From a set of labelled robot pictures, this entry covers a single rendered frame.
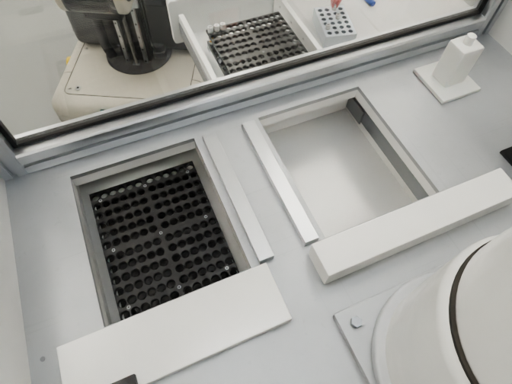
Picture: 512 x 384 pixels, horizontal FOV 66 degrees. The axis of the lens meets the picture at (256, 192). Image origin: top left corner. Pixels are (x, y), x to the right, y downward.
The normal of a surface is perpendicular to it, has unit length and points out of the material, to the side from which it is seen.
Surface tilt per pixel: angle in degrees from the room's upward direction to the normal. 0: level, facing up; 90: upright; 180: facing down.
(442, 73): 90
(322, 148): 0
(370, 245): 0
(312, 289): 0
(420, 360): 90
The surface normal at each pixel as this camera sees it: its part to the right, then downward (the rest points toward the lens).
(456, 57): -0.92, 0.33
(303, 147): 0.03, -0.51
